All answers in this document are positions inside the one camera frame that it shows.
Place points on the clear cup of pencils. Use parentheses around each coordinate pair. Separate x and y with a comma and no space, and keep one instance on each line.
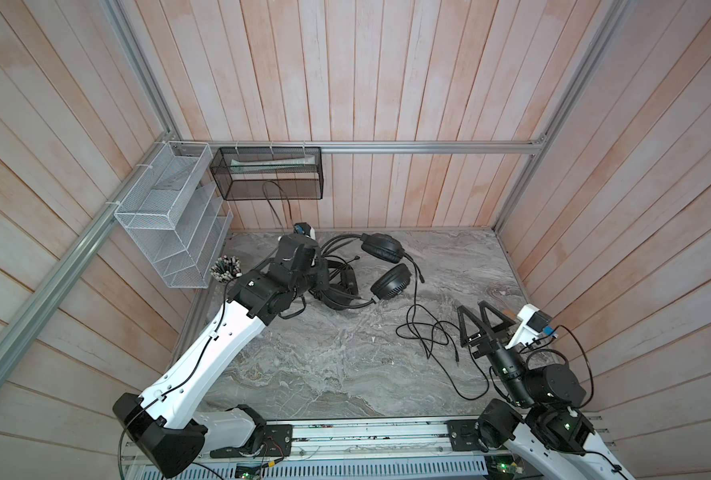
(226,269)

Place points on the large black gaming headset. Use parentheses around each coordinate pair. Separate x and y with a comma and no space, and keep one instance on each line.
(341,291)

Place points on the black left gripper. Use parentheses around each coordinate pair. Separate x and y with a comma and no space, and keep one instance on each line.
(323,273)

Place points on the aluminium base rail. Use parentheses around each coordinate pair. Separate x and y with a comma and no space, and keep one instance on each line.
(401,448)

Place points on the small black wired headphones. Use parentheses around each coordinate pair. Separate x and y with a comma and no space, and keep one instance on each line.
(420,324)

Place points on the black wire mesh wall basket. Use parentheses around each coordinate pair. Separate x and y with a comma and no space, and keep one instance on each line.
(272,186)

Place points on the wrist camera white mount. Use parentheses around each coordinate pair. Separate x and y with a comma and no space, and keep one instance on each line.
(533,326)
(305,229)

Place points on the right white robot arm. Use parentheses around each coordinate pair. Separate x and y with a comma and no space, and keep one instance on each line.
(538,415)

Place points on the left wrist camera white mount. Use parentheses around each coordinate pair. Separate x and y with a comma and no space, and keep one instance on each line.
(305,229)

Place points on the papers in black basket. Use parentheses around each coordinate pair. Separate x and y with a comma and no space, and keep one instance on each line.
(305,164)

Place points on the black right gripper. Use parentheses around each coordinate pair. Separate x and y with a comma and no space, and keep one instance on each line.
(488,341)

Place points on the white wire mesh wall shelf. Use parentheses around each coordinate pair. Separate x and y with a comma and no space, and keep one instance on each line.
(174,215)

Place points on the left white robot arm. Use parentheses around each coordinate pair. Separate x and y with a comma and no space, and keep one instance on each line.
(163,421)

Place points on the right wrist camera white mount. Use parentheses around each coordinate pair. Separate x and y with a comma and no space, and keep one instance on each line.
(533,326)

